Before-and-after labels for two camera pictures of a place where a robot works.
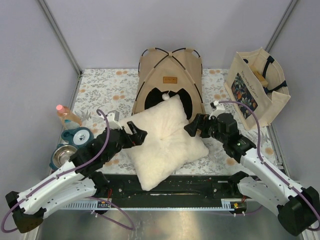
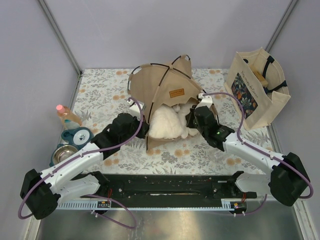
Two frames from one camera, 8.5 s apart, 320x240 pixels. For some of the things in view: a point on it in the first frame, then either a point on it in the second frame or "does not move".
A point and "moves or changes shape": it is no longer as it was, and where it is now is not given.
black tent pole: [157, 64] -> [161, 85]
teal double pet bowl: [76, 137] does not move
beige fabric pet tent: [162, 75] moves or changes shape
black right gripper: [201, 123] -> [189, 117]
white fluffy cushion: [166, 148] moves or changes shape
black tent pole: [173, 56] -> [187, 75]
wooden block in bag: [259, 76] does not move
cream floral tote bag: [255, 79] does not move
